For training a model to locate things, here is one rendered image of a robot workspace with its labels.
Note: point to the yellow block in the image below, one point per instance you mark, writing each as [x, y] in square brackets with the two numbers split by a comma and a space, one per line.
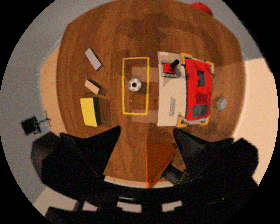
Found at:
[91, 111]

